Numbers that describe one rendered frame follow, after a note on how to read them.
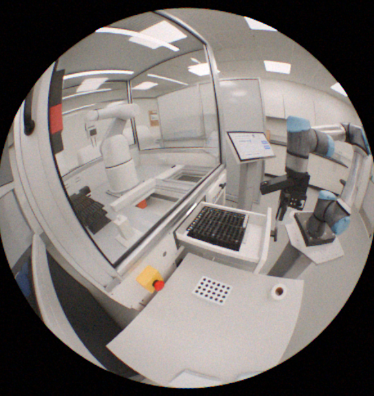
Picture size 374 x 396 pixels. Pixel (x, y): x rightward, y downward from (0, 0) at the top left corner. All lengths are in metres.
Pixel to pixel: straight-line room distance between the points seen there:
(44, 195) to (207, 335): 0.56
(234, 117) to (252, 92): 0.52
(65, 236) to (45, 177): 0.11
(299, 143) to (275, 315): 0.55
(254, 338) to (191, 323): 0.24
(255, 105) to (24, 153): 2.12
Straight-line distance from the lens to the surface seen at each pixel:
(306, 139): 0.39
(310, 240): 0.79
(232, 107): 2.13
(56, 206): 0.26
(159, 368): 0.57
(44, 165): 0.26
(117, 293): 0.44
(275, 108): 3.69
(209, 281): 0.54
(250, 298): 0.55
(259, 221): 0.66
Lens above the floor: 1.28
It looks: 31 degrees down
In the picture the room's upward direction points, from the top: 8 degrees counter-clockwise
